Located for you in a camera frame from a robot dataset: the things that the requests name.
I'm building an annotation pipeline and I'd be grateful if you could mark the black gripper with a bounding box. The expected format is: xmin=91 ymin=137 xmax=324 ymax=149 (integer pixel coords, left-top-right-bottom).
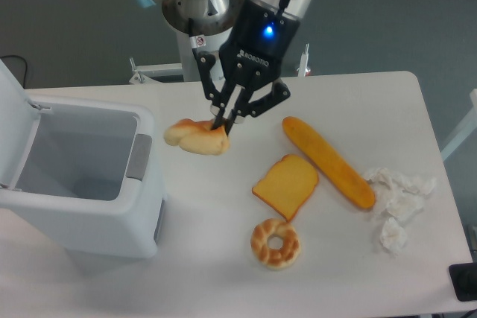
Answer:
xmin=196 ymin=0 xmax=300 ymax=135

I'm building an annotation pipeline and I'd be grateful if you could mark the round braided bread roll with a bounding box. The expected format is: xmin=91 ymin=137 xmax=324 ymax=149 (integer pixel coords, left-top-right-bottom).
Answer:
xmin=163 ymin=118 xmax=230 ymax=156

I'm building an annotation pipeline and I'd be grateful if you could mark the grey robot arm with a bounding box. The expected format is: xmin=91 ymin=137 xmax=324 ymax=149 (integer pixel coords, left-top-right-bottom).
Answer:
xmin=137 ymin=0 xmax=312 ymax=132

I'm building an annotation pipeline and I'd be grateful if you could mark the white open trash can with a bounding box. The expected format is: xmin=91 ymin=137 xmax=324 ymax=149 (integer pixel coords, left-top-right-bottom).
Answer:
xmin=1 ymin=66 xmax=166 ymax=258

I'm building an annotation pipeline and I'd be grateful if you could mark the orange toast slice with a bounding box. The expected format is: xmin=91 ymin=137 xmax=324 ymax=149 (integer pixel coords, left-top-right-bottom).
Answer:
xmin=252 ymin=154 xmax=319 ymax=222

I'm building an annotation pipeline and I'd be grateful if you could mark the long orange baguette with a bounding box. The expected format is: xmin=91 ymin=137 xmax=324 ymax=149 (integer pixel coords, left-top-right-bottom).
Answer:
xmin=282 ymin=116 xmax=376 ymax=209

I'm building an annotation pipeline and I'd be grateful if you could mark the large crumpled white tissue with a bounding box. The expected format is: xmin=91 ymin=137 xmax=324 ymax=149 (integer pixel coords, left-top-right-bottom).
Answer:
xmin=362 ymin=168 xmax=437 ymax=223

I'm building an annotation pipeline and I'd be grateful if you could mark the small crumpled white tissue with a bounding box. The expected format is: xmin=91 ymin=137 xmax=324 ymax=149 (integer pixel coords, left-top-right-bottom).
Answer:
xmin=379 ymin=217 xmax=408 ymax=255

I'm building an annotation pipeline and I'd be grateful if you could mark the black device at edge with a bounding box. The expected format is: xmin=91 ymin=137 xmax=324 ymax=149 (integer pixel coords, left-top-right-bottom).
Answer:
xmin=449 ymin=262 xmax=476 ymax=302

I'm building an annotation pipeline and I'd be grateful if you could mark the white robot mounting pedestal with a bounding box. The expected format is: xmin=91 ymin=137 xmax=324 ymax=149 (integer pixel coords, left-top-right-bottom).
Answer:
xmin=128 ymin=0 xmax=247 ymax=85

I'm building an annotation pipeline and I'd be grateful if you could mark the ring shaped braided bread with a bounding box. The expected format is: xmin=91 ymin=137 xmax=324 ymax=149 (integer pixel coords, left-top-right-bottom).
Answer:
xmin=250 ymin=218 xmax=302 ymax=270

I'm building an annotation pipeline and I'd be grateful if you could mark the black floor cable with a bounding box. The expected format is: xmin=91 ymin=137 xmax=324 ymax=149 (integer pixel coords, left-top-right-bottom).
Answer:
xmin=0 ymin=54 xmax=29 ymax=88

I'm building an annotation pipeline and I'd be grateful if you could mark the white frame post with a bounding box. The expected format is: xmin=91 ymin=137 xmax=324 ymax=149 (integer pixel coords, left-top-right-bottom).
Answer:
xmin=440 ymin=89 xmax=476 ymax=162

